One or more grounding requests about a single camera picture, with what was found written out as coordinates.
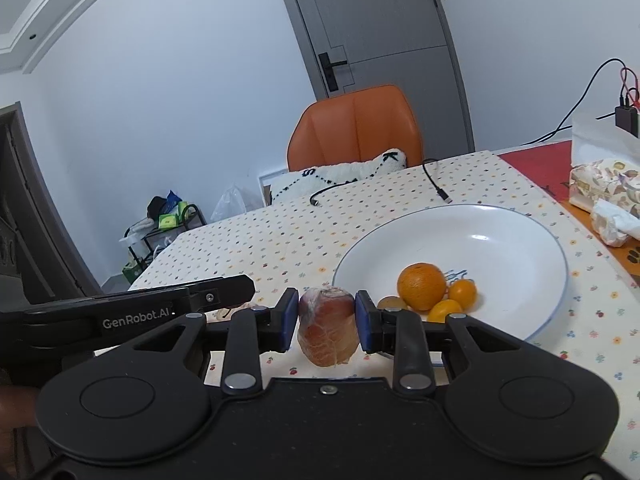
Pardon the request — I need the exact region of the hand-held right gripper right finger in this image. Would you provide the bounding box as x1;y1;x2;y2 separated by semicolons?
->
354;290;532;394

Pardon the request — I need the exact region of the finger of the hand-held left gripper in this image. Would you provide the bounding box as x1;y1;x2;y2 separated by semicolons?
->
187;274;256;312

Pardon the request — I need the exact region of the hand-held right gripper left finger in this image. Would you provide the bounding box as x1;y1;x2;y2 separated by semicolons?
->
120;287;300;395

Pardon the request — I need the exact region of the large orange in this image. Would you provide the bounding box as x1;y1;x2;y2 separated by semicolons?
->
397;262;447;312

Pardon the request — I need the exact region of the small yellow kumquat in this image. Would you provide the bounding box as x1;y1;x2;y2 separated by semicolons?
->
427;299;464;324
448;278;478;309

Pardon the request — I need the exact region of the white plate with blue rim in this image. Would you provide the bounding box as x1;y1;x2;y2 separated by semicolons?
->
331;203;569;361

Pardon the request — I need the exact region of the person's left hand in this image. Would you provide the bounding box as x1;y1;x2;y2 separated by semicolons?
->
0;387;40;431

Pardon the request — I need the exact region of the black metal rack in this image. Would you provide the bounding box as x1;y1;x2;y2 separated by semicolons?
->
120;204;208;271

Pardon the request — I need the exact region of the clear plastic bag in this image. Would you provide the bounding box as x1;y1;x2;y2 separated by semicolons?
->
210;184;248;223

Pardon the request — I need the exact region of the white framed board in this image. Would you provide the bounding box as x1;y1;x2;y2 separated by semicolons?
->
257;170;291;207

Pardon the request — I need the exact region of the dark wooden door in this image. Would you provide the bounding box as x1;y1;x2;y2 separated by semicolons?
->
0;102;103;306

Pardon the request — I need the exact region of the white pillow with black stitching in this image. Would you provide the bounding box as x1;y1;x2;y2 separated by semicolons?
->
269;148;408;206

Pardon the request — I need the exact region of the orange chair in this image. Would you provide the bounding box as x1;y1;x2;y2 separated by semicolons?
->
286;85;424;172

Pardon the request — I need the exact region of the red table mat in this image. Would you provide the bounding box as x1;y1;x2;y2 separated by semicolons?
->
499;140;581;206

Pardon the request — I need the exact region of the orange paw-print mat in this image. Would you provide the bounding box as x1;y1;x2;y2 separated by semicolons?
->
565;200;640;281

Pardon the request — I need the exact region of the floral tissue pack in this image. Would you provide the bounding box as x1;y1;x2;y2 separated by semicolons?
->
569;112;640;248

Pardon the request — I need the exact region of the grey door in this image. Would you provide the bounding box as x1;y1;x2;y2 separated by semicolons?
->
270;0;476;156

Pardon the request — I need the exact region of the black charger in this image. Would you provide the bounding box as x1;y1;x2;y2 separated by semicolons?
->
615;105;640;138

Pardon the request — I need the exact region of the black cable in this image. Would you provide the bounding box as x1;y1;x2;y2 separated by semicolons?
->
309;158;453;207

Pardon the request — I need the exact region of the black door handle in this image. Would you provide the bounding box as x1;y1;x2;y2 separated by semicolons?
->
318;51;348;92

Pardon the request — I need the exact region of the black power wire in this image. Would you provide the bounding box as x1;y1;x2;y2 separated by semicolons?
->
520;58;626;147

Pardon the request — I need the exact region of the red wire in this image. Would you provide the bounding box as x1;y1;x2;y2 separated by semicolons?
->
618;66;640;111

